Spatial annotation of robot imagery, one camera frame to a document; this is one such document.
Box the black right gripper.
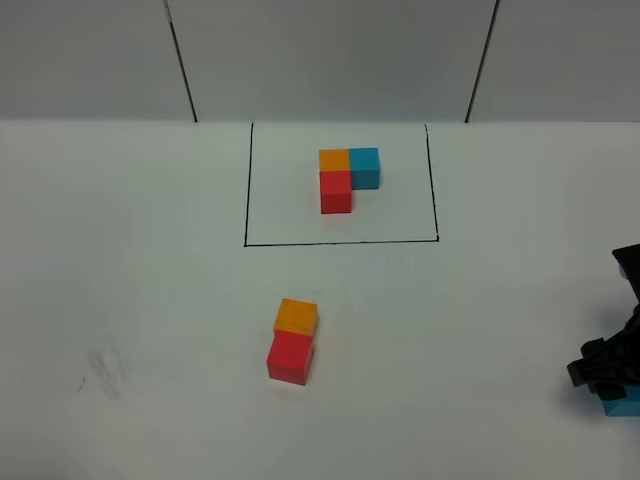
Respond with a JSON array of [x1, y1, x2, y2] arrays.
[[566, 302, 640, 402]]

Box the template blue cube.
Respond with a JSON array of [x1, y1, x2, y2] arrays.
[[349, 147, 381, 190]]

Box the template red cube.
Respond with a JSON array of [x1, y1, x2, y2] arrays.
[[319, 171, 353, 214]]

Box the template orange cube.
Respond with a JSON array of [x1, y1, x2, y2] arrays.
[[319, 149, 350, 172]]

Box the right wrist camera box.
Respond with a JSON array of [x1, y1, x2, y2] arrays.
[[612, 244, 640, 301]]

